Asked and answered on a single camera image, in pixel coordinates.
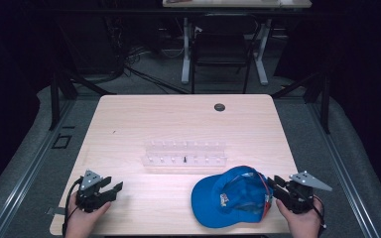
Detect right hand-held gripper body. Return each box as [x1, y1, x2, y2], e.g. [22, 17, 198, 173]
[279, 170, 333, 215]

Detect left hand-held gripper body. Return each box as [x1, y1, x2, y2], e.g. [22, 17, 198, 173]
[74, 170, 118, 213]

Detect blue baseball cap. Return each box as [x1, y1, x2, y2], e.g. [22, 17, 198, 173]
[190, 165, 274, 229]

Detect person's left hand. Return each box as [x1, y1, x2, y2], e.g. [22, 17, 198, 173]
[64, 199, 112, 238]

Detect person's right hand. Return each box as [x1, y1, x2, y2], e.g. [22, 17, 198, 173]
[275, 197, 323, 238]

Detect grey tape strip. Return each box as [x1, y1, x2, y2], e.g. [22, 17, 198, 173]
[45, 206, 66, 216]

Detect black tape square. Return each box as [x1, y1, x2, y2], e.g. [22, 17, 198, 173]
[51, 133, 73, 151]

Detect clear acrylic peg rack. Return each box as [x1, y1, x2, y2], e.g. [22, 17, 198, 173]
[141, 140, 229, 169]

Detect black metal stand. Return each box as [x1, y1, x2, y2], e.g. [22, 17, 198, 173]
[270, 69, 332, 135]
[48, 69, 117, 132]

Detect white desk leg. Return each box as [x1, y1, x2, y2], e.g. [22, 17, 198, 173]
[181, 17, 193, 85]
[253, 18, 273, 87]

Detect black chair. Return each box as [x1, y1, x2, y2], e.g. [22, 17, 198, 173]
[190, 13, 258, 95]

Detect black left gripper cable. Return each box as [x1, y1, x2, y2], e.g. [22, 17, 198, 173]
[61, 178, 84, 238]

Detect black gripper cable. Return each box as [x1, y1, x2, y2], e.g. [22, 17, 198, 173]
[312, 193, 328, 231]
[61, 178, 84, 238]

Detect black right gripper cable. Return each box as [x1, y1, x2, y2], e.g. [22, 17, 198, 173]
[312, 193, 328, 231]

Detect aluminium floor rail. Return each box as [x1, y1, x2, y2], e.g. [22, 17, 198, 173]
[0, 98, 77, 238]
[306, 100, 380, 238]

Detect black floor cables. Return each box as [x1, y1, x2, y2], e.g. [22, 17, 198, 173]
[122, 46, 191, 96]

